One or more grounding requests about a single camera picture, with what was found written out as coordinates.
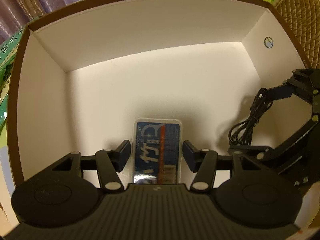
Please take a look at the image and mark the green flat package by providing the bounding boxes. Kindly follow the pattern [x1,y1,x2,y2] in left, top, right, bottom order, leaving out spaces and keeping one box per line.
[1,27,25,130]

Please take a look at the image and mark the brown cardboard box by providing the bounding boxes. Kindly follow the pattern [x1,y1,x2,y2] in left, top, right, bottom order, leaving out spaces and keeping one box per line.
[7,0,311,185]

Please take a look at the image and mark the quilted brown chair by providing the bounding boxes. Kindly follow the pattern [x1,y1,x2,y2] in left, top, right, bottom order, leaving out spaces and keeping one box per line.
[276,0,319,69]

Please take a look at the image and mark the black cable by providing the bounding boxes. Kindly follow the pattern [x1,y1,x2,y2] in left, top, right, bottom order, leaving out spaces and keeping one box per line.
[228,87,274,146]

